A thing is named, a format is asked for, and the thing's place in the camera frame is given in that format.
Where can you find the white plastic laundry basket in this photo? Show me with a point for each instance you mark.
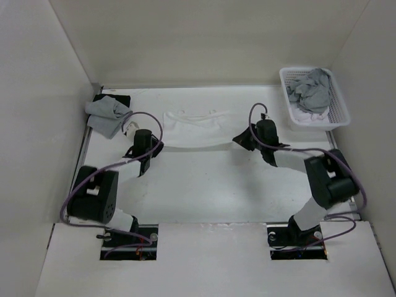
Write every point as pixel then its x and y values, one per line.
pixel 338 115

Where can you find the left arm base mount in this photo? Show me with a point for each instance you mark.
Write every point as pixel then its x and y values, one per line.
pixel 116 246

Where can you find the folded grey tank top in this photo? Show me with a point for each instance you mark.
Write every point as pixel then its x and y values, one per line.
pixel 106 115

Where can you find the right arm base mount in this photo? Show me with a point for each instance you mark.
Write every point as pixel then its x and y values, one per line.
pixel 284 246

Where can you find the grey tank top in basket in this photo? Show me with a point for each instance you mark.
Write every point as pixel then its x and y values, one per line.
pixel 311 92

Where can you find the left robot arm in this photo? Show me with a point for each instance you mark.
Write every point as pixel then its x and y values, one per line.
pixel 95 201

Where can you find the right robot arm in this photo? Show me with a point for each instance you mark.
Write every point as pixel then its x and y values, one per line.
pixel 329 176

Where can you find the white tank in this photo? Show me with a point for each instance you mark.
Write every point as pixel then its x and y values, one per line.
pixel 305 117
pixel 201 131

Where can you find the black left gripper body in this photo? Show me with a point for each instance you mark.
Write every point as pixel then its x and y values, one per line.
pixel 156 151

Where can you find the white tank top in basket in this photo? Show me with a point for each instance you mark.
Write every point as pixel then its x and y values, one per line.
pixel 305 117

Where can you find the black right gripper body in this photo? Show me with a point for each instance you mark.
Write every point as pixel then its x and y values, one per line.
pixel 248 140

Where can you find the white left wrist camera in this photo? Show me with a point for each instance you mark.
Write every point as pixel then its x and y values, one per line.
pixel 129 129

